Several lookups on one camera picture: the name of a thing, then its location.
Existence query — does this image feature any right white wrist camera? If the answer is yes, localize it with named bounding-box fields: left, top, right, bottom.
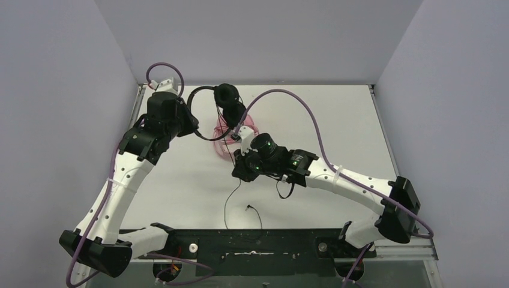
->
left=232, top=126, right=255, bottom=156

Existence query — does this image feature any purple cable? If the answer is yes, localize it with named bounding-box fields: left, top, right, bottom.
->
left=65, top=62, right=217, bottom=288
left=234, top=89, right=435, bottom=288

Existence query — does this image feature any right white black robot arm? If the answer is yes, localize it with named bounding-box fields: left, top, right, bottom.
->
left=232, top=127, right=420, bottom=256

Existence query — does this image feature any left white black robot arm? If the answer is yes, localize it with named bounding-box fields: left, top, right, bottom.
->
left=59, top=92, right=198, bottom=278

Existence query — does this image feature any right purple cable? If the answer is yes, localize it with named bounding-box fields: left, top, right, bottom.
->
left=234, top=89, right=435, bottom=288

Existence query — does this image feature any pink over-ear headphones with cable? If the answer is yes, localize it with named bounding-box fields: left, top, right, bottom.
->
left=212, top=115, right=259, bottom=160

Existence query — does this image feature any black on-ear headphones with cable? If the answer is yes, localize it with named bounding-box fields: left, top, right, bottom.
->
left=187, top=83, right=246, bottom=166

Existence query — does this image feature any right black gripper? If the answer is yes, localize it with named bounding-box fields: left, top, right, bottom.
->
left=233, top=143, right=277, bottom=183

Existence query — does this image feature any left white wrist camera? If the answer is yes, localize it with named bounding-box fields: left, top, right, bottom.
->
left=148, top=77, right=178, bottom=95

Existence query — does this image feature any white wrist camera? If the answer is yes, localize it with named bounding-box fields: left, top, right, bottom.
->
left=232, top=126, right=255, bottom=156
left=148, top=77, right=178, bottom=95

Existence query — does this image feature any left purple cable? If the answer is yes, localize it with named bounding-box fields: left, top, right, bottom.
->
left=65, top=62, right=217, bottom=288

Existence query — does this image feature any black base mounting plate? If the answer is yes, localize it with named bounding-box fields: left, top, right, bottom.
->
left=98, top=222, right=418, bottom=279

